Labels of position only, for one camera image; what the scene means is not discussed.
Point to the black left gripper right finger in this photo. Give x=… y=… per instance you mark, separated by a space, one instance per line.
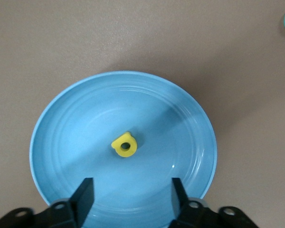
x=180 y=206

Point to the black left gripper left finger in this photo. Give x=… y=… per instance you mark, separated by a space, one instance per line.
x=83 y=204

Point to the yellow foam letter D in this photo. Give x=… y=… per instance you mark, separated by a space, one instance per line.
x=120 y=152

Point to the blue plate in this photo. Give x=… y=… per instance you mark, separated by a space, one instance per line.
x=85 y=133

